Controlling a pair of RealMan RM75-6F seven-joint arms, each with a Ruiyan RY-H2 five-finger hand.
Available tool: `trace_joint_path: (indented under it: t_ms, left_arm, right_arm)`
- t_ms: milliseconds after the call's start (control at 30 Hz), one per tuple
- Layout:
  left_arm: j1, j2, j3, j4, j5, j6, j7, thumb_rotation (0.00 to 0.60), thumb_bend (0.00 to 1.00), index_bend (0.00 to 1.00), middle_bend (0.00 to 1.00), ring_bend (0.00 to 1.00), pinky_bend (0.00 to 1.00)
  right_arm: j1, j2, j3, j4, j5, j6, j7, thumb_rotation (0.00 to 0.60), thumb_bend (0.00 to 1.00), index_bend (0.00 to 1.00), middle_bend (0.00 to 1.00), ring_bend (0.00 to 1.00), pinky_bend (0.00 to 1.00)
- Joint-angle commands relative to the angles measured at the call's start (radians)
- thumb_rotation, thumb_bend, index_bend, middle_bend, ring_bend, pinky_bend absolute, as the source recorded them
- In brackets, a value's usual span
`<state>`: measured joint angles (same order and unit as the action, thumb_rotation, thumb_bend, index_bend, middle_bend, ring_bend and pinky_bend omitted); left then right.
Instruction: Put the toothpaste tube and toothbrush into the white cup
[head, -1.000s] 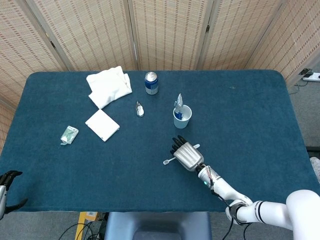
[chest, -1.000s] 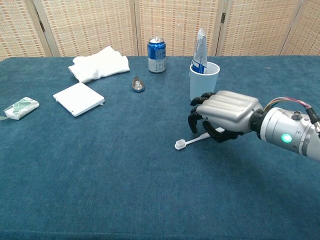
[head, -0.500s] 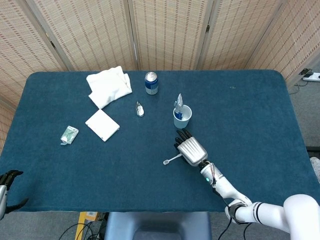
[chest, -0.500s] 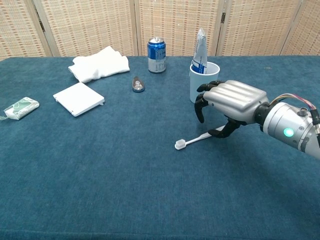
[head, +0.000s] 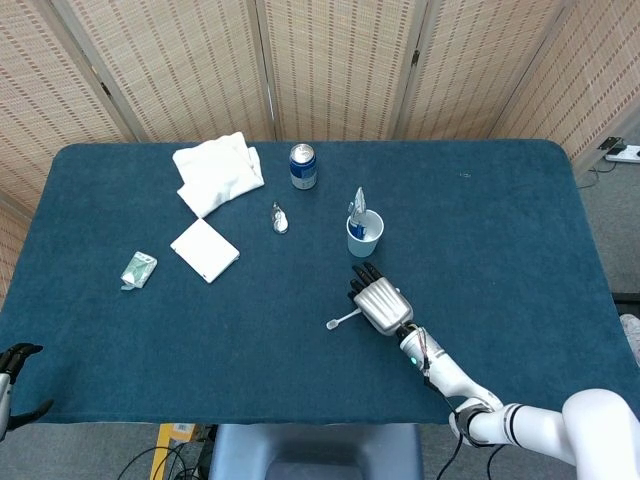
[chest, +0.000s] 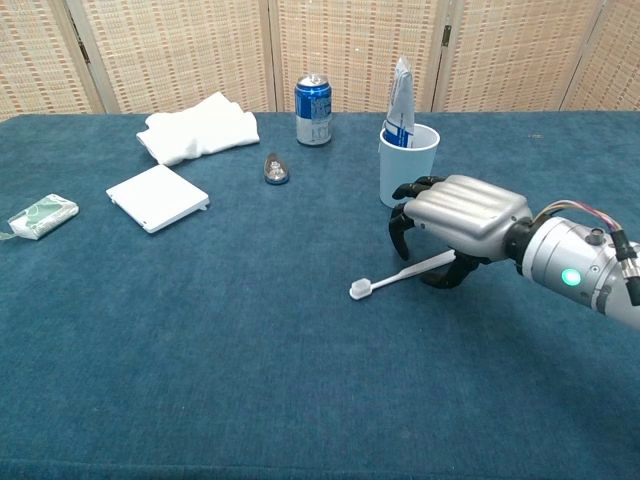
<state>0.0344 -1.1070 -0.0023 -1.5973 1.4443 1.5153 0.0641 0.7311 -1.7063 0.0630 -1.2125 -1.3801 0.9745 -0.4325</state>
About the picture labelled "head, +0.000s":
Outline white flat square box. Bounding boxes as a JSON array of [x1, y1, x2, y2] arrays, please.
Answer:
[[169, 218, 241, 285]]

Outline yellow frame under table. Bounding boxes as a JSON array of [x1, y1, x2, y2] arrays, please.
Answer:
[[151, 423, 197, 480]]

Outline blue white toothpaste tube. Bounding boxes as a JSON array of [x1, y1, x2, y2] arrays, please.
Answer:
[[348, 186, 370, 239]]

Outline white power strip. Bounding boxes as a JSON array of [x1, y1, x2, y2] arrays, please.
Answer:
[[604, 143, 640, 164]]

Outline black floor cable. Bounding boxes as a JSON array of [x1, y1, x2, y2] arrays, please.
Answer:
[[115, 442, 211, 480]]

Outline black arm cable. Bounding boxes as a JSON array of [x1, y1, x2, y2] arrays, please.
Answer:
[[423, 369, 466, 480]]

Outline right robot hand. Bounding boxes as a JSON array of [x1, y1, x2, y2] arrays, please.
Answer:
[[348, 261, 415, 335]]

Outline white folded towel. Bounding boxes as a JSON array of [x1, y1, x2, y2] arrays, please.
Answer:
[[171, 131, 265, 220]]

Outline blue table cloth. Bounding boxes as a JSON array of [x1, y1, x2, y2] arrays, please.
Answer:
[[0, 139, 621, 426]]

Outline green white tissue packet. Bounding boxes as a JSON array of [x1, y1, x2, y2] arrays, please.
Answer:
[[119, 251, 158, 292]]

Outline white toothbrush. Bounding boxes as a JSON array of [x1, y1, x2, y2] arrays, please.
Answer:
[[325, 285, 403, 331]]

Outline small silver clear trinket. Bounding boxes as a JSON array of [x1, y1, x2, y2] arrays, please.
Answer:
[[271, 201, 290, 234]]

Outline white plastic cup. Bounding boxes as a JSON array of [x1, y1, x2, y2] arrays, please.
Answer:
[[346, 209, 385, 258]]

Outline blue soda can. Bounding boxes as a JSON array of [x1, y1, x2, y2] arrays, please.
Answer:
[[289, 143, 318, 191]]

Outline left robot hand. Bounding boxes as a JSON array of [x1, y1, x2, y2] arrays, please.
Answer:
[[0, 342, 55, 441]]

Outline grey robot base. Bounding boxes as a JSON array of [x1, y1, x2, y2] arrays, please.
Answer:
[[207, 423, 425, 480]]

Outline bamboo folding screen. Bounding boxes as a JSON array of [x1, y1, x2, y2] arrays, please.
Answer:
[[0, 0, 640, 306]]

